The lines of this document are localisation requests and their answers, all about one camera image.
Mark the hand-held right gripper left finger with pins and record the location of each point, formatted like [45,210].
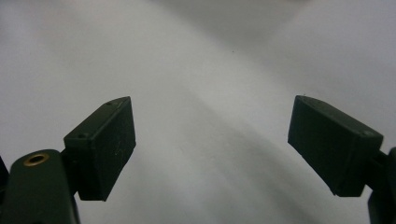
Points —
[102,152]

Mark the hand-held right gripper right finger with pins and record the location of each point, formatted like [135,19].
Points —
[330,146]

